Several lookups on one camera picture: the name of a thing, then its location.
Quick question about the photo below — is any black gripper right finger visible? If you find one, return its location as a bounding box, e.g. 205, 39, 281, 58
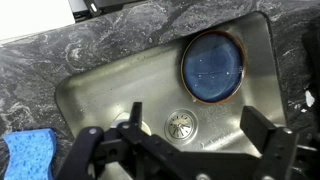
239, 105, 320, 180

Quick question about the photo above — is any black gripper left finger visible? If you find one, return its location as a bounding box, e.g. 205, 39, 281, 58
56, 101, 183, 180

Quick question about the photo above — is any metal sink drain strainer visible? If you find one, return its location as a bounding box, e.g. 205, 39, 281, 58
163, 108, 200, 145

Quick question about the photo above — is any stainless steel sink basin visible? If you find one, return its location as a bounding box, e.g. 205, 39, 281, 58
54, 11, 288, 180

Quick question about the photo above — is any blue sponge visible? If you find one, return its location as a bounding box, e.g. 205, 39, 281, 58
2, 128, 58, 180

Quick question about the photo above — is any blue plate brown rim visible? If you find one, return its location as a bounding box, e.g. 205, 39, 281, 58
180, 29, 248, 105

